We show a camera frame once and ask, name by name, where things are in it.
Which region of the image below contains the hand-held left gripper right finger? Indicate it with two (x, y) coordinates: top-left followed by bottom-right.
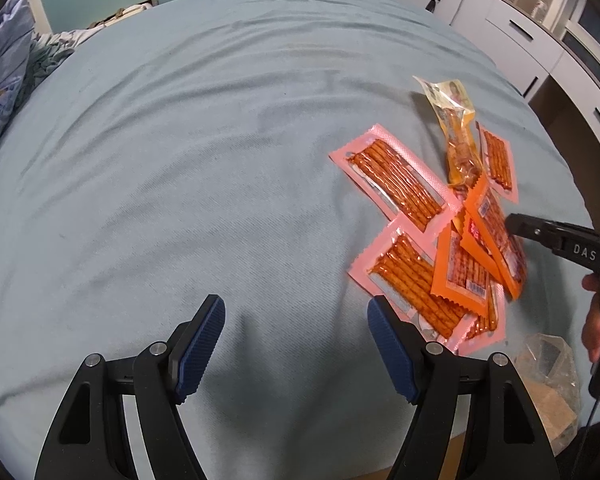
(367, 295), (561, 480)

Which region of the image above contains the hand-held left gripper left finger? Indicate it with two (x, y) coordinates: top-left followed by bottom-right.
(34, 294), (227, 480)

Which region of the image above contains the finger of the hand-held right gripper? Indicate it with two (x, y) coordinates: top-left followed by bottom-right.
(504, 212), (576, 257)

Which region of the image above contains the orange snack packet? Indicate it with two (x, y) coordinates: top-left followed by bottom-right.
(459, 175), (527, 301)
(430, 225), (503, 307)

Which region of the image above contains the short pink snack packet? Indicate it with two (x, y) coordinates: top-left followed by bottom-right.
(476, 122), (520, 204)

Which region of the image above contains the yellow snack packet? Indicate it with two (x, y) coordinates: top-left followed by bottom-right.
(412, 76), (482, 188)

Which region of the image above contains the person's right hand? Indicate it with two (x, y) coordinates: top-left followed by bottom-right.
(581, 272), (600, 363)

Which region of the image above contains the clear plastic bag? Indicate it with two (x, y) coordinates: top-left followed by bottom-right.
(514, 332), (581, 456)

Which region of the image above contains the dark cloth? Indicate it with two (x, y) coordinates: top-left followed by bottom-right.
(555, 400), (600, 480)

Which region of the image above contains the white cabinet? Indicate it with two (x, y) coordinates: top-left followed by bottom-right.
(397, 0), (556, 102)

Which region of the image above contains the green patterned cloth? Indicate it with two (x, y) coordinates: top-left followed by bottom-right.
(27, 32), (78, 93)

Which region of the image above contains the floral purple quilt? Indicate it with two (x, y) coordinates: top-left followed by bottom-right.
(0, 0), (37, 171)

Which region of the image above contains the open brown carton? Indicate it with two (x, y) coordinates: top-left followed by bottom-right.
(87, 0), (159, 30)

